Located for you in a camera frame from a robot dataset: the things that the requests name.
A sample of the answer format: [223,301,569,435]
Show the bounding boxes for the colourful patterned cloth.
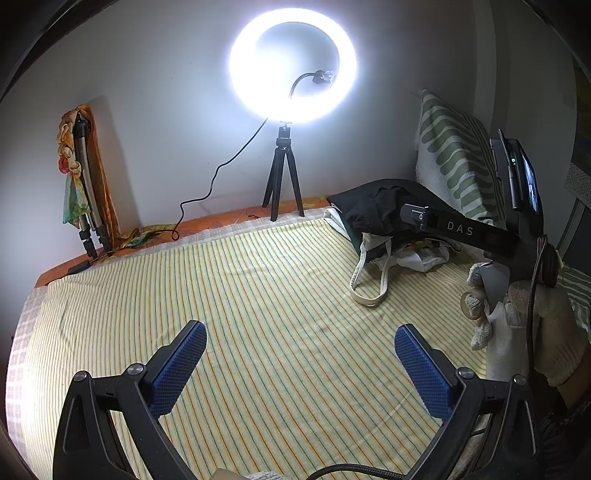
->
[58,105,181,250]

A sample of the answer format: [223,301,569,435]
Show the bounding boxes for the person's right hand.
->
[464,261,589,388]

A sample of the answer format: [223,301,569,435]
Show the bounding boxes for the green patterned pillow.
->
[416,90,509,232]
[558,267,591,326]

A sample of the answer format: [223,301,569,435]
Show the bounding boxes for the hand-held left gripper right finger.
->
[393,324,543,480]

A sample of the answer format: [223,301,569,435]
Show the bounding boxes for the white ring light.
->
[229,7,357,125]

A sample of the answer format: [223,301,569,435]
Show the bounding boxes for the black pants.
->
[327,179,462,252]

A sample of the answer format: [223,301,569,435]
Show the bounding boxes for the pink checked blanket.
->
[4,286,47,462]

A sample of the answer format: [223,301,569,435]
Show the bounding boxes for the black braided cable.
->
[305,463,419,480]

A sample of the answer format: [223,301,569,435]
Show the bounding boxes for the yellow striped bed sheet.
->
[14,208,509,480]

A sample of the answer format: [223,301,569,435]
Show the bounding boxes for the black ring light tripod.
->
[262,121,305,221]

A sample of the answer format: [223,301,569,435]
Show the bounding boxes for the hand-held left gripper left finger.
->
[52,319,208,480]

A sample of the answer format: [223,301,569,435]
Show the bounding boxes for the folded metal tripod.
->
[71,117,112,259]

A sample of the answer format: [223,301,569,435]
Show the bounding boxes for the grey patterned panel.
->
[566,161,591,205]

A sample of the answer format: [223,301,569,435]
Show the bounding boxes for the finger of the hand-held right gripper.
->
[399,203,431,229]

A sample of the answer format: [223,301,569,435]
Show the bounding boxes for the white tote bag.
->
[351,231,451,305]

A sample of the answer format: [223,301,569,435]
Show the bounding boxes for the orange patterned mattress cover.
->
[34,196,333,289]

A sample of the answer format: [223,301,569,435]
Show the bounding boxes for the black ring light cable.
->
[172,117,269,241]

